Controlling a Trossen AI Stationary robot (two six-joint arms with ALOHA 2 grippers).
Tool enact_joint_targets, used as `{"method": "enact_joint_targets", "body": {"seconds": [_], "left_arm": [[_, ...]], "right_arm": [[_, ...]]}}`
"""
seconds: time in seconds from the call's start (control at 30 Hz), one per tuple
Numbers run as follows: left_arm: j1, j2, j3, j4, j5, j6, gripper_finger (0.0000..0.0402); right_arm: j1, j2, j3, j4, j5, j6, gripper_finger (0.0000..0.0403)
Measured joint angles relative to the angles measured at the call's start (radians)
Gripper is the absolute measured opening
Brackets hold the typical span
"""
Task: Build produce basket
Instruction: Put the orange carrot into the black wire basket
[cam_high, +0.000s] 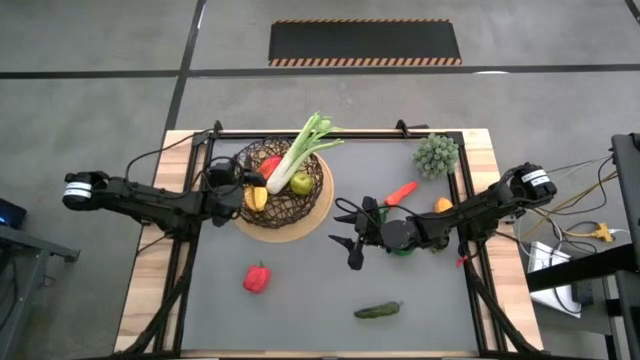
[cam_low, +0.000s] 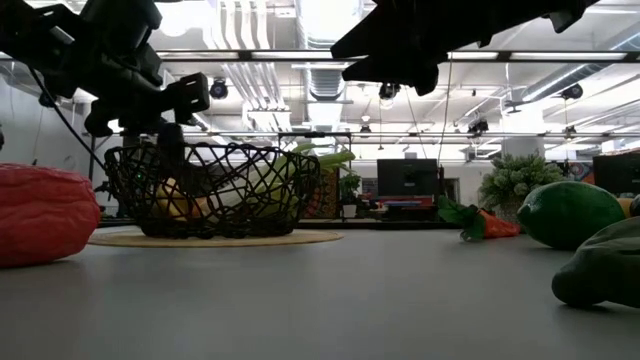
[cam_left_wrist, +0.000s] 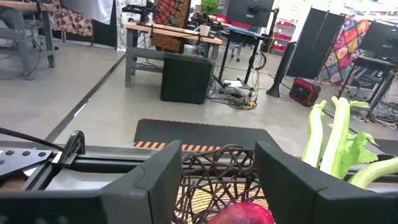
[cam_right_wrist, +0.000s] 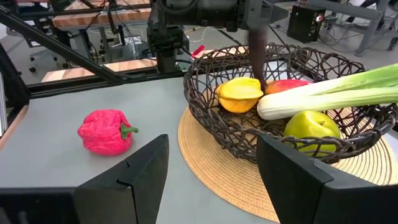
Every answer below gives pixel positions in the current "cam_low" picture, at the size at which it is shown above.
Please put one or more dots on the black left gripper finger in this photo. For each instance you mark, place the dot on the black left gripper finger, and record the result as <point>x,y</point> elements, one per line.
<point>192,102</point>
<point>106,122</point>

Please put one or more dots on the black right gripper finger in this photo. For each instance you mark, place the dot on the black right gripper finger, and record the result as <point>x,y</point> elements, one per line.
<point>400,70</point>
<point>400,30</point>

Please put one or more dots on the orange papaya half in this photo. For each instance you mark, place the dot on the orange papaya half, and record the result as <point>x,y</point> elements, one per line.
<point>172,202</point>

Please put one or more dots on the orange carrot with green leaves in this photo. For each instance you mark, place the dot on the orange carrot with green leaves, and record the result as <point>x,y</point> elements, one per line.
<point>500,229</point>

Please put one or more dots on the bright green lime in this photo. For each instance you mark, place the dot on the bright green lime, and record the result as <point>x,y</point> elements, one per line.
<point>570,215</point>

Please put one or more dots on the orange citrus fruit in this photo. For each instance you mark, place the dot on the orange citrus fruit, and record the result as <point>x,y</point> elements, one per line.
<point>625,207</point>

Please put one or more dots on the dark avocado half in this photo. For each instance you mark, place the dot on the dark avocado half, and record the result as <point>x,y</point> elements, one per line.
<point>636,206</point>

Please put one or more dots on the dark green pepper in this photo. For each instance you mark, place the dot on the dark green pepper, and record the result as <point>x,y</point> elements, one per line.
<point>605,270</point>

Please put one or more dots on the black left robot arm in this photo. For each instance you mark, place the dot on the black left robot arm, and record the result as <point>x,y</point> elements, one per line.
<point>30,40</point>

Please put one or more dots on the black ceiling spotlight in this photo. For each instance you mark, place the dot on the black ceiling spotlight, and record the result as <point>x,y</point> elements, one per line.
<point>218,89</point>
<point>478,126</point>
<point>388,91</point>

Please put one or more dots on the black computer monitor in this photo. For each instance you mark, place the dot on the black computer monitor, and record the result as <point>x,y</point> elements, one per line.
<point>617,175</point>
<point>407,177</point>

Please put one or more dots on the red bell pepper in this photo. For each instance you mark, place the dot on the red bell pepper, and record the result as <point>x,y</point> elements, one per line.
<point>45,215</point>

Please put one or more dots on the small potted green plant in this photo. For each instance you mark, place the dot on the small potted green plant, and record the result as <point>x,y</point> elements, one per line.
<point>350,186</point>

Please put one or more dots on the green broccoli cluster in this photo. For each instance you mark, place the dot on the green broccoli cluster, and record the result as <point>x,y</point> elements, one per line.
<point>515,180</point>

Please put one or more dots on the round wooden board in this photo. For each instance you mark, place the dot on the round wooden board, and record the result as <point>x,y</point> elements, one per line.
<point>310,237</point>

